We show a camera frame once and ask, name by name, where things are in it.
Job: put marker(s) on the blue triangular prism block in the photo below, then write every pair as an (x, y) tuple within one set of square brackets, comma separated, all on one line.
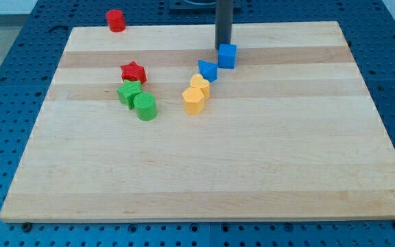
[(208, 70)]

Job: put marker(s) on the yellow pentagon block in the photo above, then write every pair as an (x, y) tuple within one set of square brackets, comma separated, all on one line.
[(193, 100)]

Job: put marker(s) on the yellow heart block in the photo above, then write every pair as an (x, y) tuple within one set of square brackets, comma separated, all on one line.
[(198, 81)]

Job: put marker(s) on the green star block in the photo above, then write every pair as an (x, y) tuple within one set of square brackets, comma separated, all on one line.
[(128, 91)]

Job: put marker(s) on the red cylinder block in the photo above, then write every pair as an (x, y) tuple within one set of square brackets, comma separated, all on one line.
[(116, 21)]

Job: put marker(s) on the light wooden board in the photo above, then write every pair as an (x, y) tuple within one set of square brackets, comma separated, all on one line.
[(290, 134)]

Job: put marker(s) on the green cylinder block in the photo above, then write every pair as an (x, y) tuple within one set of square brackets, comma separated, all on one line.
[(145, 105)]

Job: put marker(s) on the red star block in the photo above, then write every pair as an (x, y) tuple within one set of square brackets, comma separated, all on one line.
[(133, 72)]

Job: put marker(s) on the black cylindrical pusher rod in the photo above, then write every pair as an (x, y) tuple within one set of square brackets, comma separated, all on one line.
[(223, 22)]

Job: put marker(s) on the blue cube block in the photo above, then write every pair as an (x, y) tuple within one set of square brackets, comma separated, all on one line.
[(226, 56)]

